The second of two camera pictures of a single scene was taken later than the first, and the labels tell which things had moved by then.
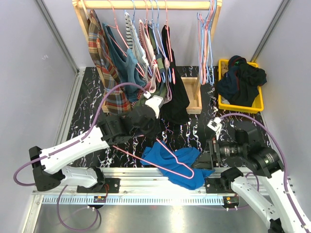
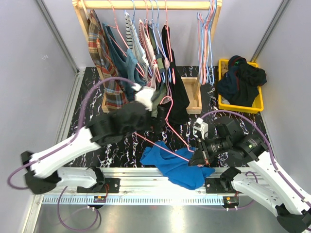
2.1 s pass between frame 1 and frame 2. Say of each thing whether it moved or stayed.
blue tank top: stayed
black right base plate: stayed
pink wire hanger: moved
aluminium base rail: stayed
